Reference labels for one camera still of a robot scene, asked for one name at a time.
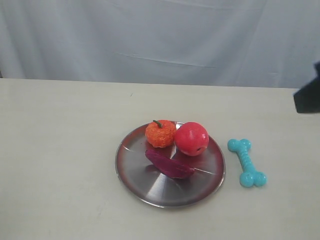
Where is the teal toy bone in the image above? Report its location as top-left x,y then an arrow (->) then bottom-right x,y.
227,138 -> 267,188

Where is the orange toy tangerine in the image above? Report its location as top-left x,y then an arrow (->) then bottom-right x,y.
145,120 -> 177,148

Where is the red toy apple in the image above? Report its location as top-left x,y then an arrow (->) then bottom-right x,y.
174,122 -> 209,157

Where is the purple toy sweet potato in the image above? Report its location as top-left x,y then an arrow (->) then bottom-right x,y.
145,149 -> 195,179

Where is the round steel plate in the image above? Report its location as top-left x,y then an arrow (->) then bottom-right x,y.
115,124 -> 226,208

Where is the white backdrop curtain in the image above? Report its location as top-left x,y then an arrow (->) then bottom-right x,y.
0,0 -> 320,88

